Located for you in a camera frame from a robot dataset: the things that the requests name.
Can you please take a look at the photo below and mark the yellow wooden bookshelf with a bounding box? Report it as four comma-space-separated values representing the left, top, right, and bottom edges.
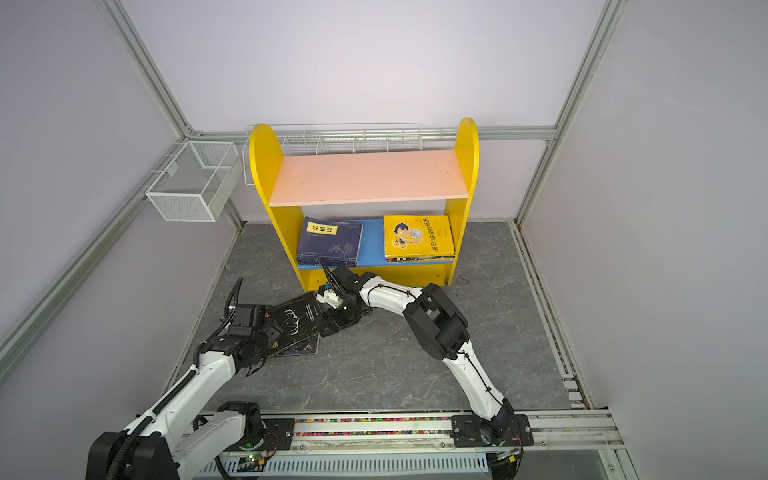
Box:
246, 118, 480, 291

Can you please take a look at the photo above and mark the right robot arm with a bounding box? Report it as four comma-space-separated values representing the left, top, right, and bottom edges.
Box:
316, 266, 534, 448

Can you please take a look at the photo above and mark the white mesh box basket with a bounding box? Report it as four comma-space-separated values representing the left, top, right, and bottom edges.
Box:
145, 140, 242, 223

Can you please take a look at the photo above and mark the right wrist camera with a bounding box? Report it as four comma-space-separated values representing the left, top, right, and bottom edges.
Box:
316, 285, 341, 308

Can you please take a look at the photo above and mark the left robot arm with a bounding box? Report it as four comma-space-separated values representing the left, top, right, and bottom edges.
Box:
85, 304, 281, 479

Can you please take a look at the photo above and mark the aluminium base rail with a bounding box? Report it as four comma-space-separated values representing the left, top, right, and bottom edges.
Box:
116, 409, 625, 460

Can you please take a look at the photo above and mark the white wire rack basket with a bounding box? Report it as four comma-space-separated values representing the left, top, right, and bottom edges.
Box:
275, 127, 424, 156

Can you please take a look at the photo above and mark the black antler cover book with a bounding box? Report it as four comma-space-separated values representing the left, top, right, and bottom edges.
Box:
266, 293, 326, 356

